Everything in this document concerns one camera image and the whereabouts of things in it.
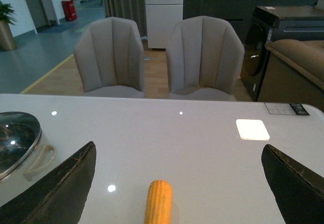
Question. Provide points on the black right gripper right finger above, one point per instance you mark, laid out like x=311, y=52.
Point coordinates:
x=298, y=190

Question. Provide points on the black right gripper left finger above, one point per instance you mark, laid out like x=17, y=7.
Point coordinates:
x=58, y=197

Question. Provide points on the glass pot lid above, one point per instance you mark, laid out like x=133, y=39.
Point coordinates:
x=20, y=133

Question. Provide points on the yellow corn cob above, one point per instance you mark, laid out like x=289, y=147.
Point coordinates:
x=159, y=202

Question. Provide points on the green plant in gold pot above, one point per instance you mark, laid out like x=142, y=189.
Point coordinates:
x=7, y=39

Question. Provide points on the label sticker on table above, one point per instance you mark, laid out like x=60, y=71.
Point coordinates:
x=286, y=109

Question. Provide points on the tan sofa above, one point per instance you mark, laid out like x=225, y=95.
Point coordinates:
x=294, y=73

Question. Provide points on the left beige upholstered chair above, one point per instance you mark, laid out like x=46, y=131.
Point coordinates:
x=110, y=59

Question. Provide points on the beige upholstered chair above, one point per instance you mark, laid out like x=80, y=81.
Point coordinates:
x=204, y=57
x=110, y=59

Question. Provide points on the right beige upholstered chair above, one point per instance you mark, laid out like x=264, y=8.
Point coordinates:
x=204, y=57

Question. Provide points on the red bin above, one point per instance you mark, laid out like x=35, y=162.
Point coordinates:
x=69, y=10

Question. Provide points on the dark kitchen counter cabinet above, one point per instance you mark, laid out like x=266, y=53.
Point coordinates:
x=237, y=12

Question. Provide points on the beige curtain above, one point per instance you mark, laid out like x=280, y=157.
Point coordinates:
x=128, y=9

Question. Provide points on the white refrigerator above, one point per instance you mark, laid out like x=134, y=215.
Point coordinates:
x=161, y=18

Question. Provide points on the cream pot with handle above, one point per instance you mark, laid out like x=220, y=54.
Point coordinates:
x=40, y=162

